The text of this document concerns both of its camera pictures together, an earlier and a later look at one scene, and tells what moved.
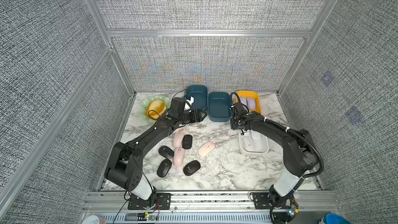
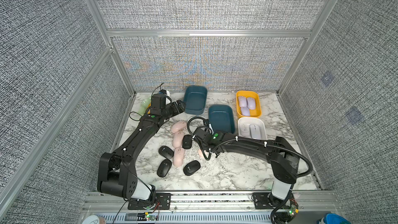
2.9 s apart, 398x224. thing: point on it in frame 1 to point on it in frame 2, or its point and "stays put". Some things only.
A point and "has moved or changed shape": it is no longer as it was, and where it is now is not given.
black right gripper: x=231 y=125 to x=204 y=149
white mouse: x=255 y=135 stays put
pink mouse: x=178 y=138 stays put
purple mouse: x=243 y=100 stays put
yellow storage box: x=247 y=94 stays put
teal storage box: x=219 y=106 has moved or changed shape
